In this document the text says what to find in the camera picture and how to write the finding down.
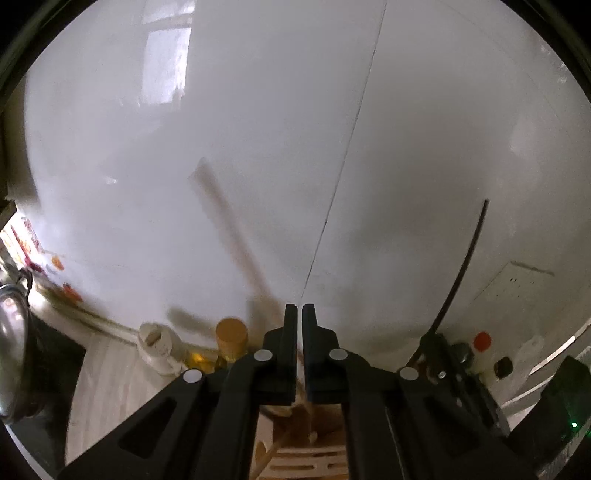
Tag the dark wooden chopstick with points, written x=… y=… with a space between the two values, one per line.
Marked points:
x=466 y=267

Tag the white wall socket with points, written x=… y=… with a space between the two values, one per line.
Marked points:
x=515 y=286

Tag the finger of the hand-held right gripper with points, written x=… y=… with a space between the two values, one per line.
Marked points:
x=441 y=357

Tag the pink chopstick holder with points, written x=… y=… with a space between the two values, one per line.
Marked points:
x=304 y=461

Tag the black capped dark bottle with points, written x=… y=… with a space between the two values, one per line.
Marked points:
x=503 y=367

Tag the orange fruit wall sticker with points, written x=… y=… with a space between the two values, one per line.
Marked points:
x=71 y=293

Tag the dark bottle yellow cap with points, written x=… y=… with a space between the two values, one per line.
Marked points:
x=231 y=337

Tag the wok with metal lid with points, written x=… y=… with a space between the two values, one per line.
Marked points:
x=14 y=332

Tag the tall soy sauce bottle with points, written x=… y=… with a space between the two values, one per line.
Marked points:
x=481 y=341

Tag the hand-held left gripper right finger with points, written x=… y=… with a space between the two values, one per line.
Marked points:
x=310 y=360

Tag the red print wall sticker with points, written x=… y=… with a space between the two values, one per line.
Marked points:
x=28 y=235

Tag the black gas stove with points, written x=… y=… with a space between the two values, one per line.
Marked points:
x=55 y=364

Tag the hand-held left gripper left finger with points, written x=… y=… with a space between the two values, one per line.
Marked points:
x=288 y=360

